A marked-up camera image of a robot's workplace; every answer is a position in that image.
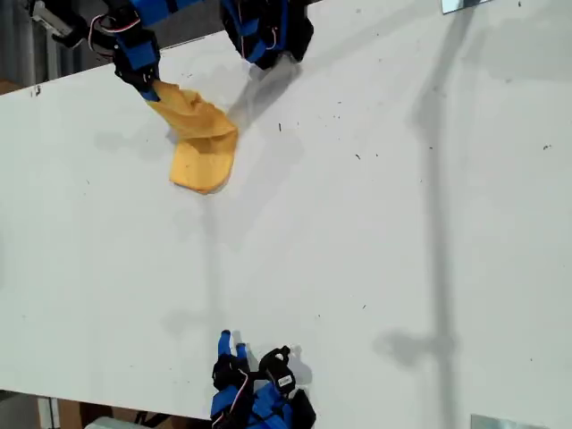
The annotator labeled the yellow square towel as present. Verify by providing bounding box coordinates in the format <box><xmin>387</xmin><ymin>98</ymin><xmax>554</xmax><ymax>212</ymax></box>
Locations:
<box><xmin>145</xmin><ymin>79</ymin><xmax>240</xmax><ymax>196</ymax></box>

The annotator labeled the white container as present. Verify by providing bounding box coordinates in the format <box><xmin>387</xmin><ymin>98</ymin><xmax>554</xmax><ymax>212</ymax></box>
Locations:
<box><xmin>87</xmin><ymin>416</ymin><xmax>139</xmax><ymax>429</ymax></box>

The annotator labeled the grey metal table leg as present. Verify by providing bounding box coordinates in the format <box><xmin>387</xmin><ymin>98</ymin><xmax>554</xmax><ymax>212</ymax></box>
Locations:
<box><xmin>38</xmin><ymin>396</ymin><xmax>62</xmax><ymax>429</ymax></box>

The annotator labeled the black camera box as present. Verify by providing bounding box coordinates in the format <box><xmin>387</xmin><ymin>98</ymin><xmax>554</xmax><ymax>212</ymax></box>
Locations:
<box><xmin>29</xmin><ymin>0</ymin><xmax>88</xmax><ymax>48</ymax></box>
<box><xmin>258</xmin><ymin>344</ymin><xmax>299</xmax><ymax>397</ymax></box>

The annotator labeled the grey metal post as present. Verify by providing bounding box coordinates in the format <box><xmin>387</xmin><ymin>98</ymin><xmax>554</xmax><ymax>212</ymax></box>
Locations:
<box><xmin>42</xmin><ymin>42</ymin><xmax>62</xmax><ymax>84</ymax></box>

